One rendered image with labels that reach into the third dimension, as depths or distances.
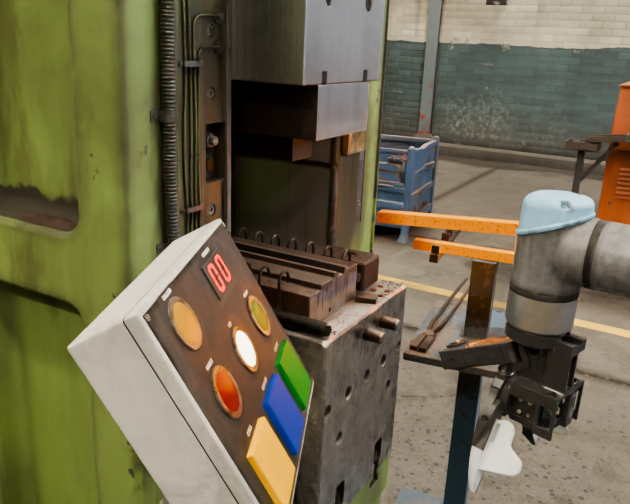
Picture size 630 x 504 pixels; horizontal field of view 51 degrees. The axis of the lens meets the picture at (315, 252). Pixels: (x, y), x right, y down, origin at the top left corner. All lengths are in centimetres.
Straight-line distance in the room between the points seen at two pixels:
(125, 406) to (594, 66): 830
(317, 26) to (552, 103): 776
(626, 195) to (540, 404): 394
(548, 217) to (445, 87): 846
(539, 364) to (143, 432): 44
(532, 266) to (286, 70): 56
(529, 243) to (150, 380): 41
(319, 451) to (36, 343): 58
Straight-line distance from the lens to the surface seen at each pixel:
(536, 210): 74
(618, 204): 471
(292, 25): 113
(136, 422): 67
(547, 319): 77
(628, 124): 466
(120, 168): 102
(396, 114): 944
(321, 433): 131
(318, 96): 116
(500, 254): 162
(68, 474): 148
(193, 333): 68
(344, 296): 138
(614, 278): 73
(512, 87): 892
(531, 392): 80
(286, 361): 89
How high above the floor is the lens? 144
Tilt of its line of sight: 18 degrees down
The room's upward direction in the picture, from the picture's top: 3 degrees clockwise
